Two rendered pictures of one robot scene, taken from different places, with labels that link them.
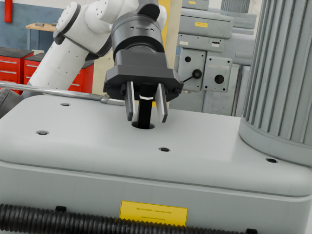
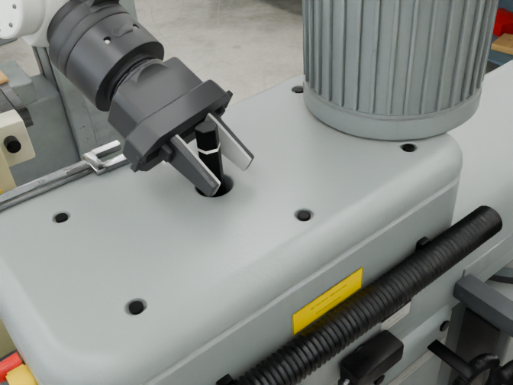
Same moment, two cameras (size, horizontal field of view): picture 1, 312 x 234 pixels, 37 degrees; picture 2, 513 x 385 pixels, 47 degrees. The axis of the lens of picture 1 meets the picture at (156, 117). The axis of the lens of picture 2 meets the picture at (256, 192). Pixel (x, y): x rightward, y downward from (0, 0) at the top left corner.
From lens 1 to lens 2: 40 cm
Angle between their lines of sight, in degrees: 37
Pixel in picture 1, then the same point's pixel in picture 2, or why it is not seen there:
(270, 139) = (397, 121)
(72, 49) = not seen: outside the picture
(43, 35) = not seen: outside the picture
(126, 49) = (125, 84)
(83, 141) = (209, 279)
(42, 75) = not seen: outside the picture
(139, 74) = (183, 120)
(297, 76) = (424, 31)
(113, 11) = (35, 14)
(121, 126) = (199, 209)
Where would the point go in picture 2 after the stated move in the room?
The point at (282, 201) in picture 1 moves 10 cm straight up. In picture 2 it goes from (446, 192) to (460, 107)
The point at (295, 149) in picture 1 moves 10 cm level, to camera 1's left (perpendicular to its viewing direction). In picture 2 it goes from (433, 121) to (364, 160)
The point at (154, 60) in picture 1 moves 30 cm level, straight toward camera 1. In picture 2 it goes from (175, 78) to (435, 237)
